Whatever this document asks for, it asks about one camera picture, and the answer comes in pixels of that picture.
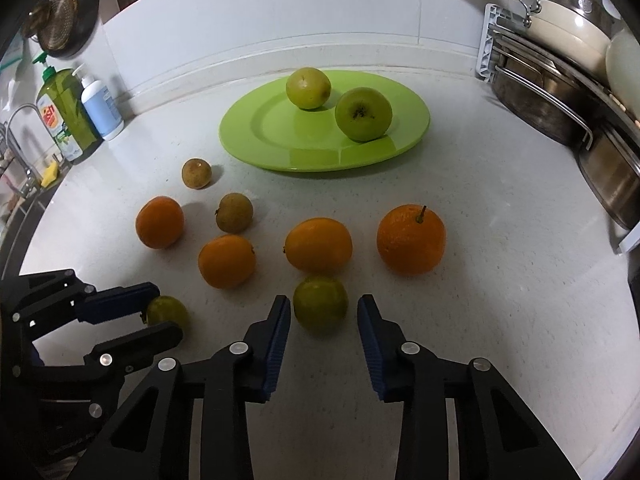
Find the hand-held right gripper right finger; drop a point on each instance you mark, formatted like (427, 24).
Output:
(370, 347)

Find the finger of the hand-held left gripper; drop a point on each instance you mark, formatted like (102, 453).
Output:
(117, 302)
(145, 340)

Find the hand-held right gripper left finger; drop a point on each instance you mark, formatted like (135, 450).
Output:
(278, 345)

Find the green citrus fruit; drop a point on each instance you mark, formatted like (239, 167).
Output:
(320, 305)
(172, 311)

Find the orange with stem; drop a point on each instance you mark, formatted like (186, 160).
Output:
(411, 242)

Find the small brown fruit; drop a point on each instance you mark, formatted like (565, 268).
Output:
(234, 213)
(196, 174)

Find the yellow sponge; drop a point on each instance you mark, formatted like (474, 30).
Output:
(51, 174)

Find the steel faucet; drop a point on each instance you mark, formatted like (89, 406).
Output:
(20, 150)

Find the white pump bottle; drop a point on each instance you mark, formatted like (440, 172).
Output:
(102, 110)

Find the green dish soap bottle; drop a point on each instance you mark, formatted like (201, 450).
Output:
(67, 110)

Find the green plate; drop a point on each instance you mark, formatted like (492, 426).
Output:
(280, 135)

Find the green apple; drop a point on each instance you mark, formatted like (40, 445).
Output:
(363, 114)
(308, 88)

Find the metal mesh strainer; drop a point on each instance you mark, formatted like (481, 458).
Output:
(57, 22)

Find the black hanging pan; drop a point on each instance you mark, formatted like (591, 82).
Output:
(86, 15)

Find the steel basin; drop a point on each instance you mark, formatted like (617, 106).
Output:
(537, 105)
(612, 180)

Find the white bowl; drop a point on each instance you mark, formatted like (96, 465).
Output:
(625, 67)

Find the white dish rack bracket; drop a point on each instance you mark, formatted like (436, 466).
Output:
(487, 42)

